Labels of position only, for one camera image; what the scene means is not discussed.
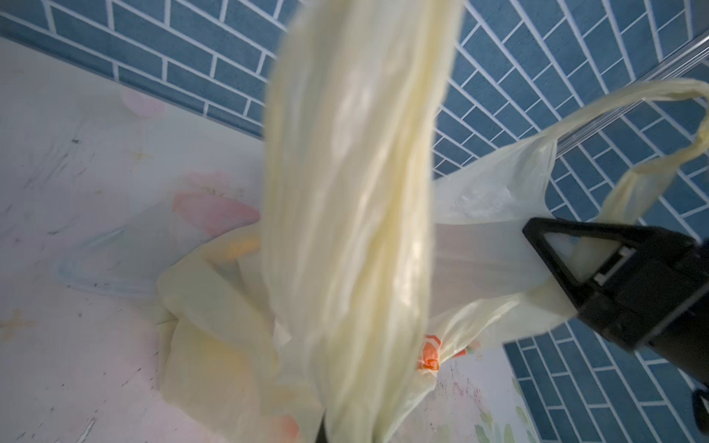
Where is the cream printed plastic bag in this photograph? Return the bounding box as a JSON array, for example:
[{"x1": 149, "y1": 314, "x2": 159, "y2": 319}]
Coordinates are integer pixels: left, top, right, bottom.
[{"x1": 156, "y1": 1, "x2": 708, "y2": 442}]

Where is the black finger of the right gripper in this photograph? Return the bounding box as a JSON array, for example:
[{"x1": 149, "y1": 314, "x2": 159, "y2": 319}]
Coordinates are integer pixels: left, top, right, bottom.
[{"x1": 523, "y1": 218, "x2": 706, "y2": 351}]

